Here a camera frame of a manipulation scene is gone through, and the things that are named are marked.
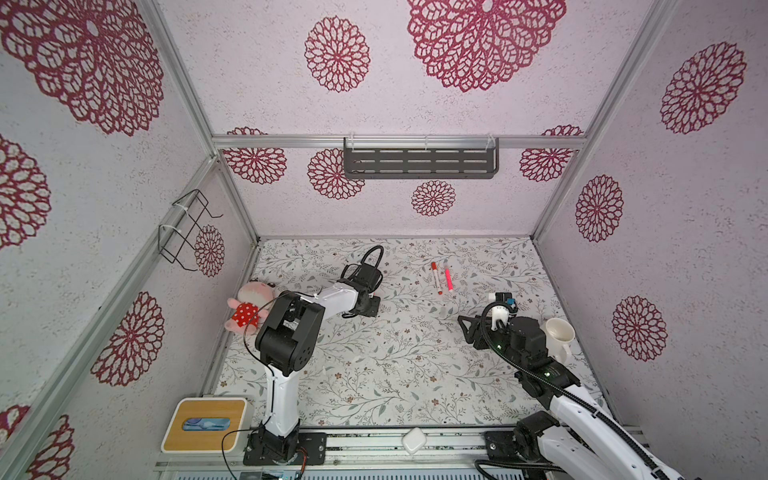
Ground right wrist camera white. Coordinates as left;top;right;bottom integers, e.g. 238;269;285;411
488;292;518;331

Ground white whiteboard marker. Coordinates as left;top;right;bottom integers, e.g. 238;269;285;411
430;262;443;295

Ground dark grey wall shelf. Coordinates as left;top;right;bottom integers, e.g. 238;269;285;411
342;138;499;180

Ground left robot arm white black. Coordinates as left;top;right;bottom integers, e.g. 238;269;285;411
248;264;383;463

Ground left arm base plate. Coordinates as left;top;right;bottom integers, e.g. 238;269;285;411
243;428;327;466

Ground black wire wall rack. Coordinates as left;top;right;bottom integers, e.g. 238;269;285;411
156;189;226;278

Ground white plastic clip on rail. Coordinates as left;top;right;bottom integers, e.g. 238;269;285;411
401;427;428;455

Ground wooden tray with white rim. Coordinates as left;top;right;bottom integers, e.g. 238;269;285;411
160;396;253;455

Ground pink plush toy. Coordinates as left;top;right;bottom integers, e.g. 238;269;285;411
224;282;275;336

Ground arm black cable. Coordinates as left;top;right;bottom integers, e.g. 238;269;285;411
220;244;385;480
473;301;685;480

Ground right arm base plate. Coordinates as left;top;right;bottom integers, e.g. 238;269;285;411
484;411;560;463

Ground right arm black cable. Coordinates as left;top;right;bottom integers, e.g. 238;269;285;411
473;301;685;480

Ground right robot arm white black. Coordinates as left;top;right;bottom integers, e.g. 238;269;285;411
458;304;681;479

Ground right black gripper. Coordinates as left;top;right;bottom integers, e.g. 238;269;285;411
459;312;525;375

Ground white ceramic mug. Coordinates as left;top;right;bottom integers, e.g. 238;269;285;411
541;318;576;364

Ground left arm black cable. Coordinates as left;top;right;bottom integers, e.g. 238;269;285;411
220;244;385;480

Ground pink highlighter pen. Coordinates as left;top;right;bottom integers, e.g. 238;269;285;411
444;268;454;292

